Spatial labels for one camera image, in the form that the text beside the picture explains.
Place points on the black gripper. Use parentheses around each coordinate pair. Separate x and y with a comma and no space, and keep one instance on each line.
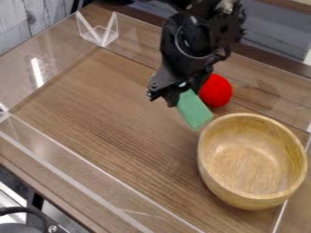
(189,57)

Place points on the green rectangular block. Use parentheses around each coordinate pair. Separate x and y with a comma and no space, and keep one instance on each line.
(195,113)

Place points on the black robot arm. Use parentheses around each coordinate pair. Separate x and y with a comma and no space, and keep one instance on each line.
(225,15)

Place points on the brown wooden bowl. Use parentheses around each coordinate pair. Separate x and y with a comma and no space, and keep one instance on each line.
(251,161)

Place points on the red plush strawberry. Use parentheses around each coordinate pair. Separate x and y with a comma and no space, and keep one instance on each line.
(217,91)

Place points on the clear acrylic corner bracket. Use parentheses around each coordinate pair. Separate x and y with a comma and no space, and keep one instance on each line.
(99,35)

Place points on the clear acrylic front wall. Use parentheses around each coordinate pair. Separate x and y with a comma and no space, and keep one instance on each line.
(106,204)

